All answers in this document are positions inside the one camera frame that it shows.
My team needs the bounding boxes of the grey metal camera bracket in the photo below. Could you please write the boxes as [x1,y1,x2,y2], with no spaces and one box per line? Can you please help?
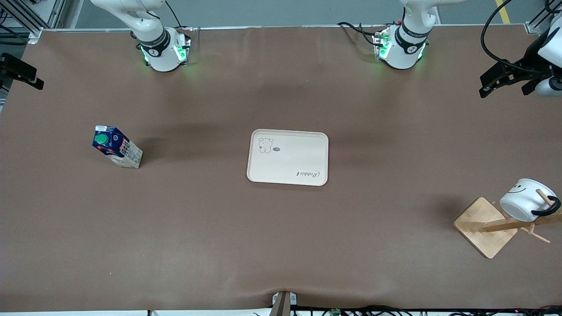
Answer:
[271,291,298,316]

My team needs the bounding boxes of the beige tray with dog print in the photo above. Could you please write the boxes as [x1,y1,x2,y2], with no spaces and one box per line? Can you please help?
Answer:
[246,129,329,187]

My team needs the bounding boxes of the white smiley mug black handle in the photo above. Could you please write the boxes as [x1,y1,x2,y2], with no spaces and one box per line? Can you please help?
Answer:
[499,178,562,223]

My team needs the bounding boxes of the black right base cable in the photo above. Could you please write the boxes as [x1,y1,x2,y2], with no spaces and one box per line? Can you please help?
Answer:
[164,0,195,32]

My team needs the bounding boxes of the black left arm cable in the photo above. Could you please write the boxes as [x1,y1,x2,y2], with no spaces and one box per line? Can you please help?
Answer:
[481,0,530,73]

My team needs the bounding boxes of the blue milk carton green cap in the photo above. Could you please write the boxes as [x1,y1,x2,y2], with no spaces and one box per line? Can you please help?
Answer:
[92,125,144,169]

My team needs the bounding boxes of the black left base cables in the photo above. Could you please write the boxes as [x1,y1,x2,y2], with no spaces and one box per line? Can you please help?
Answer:
[337,21,383,48]

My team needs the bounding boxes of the wooden mug stand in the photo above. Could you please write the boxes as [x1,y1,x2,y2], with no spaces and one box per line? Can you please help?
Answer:
[453,189,562,259]

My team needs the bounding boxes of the aluminium frame profile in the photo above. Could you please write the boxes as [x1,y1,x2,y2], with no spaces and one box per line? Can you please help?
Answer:
[524,0,562,36]
[0,0,67,44]

